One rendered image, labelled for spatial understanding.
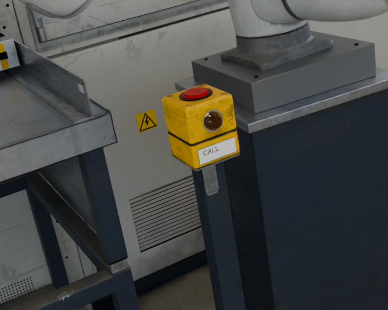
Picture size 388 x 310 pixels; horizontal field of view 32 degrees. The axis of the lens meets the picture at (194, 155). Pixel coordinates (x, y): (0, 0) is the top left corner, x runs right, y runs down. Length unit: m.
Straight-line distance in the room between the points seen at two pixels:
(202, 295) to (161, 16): 0.84
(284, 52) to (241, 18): 0.11
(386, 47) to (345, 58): 1.03
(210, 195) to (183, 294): 1.11
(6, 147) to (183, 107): 0.31
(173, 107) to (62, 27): 0.86
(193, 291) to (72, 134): 1.09
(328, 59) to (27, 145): 0.61
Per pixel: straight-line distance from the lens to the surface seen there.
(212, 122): 0.98
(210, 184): 1.05
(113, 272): 1.31
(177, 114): 0.99
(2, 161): 1.14
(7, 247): 1.96
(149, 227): 2.08
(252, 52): 1.42
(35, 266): 2.01
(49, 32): 1.81
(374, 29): 2.38
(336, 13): 1.28
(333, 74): 1.40
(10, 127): 1.21
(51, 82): 1.35
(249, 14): 1.39
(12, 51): 1.52
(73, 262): 2.05
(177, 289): 2.17
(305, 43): 1.43
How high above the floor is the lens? 1.23
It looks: 24 degrees down
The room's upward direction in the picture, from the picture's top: 10 degrees counter-clockwise
